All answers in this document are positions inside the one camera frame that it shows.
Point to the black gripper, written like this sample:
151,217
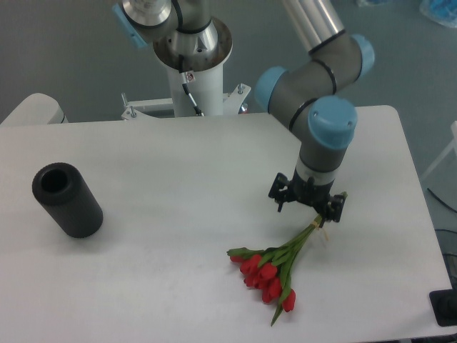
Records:
309,193

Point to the red tulip bouquet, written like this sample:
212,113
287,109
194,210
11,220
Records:
270,270

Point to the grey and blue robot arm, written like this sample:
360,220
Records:
304,101

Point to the black device at table edge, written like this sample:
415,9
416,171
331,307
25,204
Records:
444,306

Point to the blue plastic bag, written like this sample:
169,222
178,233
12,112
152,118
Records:
442,12

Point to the black ribbed cylinder vase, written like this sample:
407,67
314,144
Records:
62,192

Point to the white rounded chair back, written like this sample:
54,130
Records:
36,109

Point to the white pedestal base frame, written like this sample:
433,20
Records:
233,103

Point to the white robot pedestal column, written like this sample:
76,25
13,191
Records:
194,65

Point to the white frame at right edge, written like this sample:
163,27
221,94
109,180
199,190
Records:
450,147

